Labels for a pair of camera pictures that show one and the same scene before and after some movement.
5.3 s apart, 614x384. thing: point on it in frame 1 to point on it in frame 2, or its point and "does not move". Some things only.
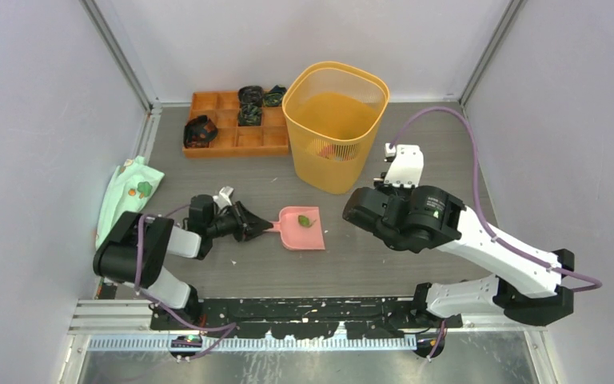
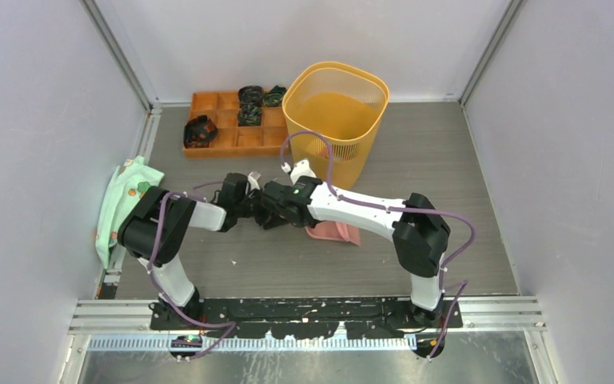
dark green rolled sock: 273,98 does not move
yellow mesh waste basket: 334,114 does not move
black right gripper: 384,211 to 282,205
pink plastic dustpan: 300,228 to 336,230
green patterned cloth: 129,190 does not move
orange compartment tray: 232,140 does not move
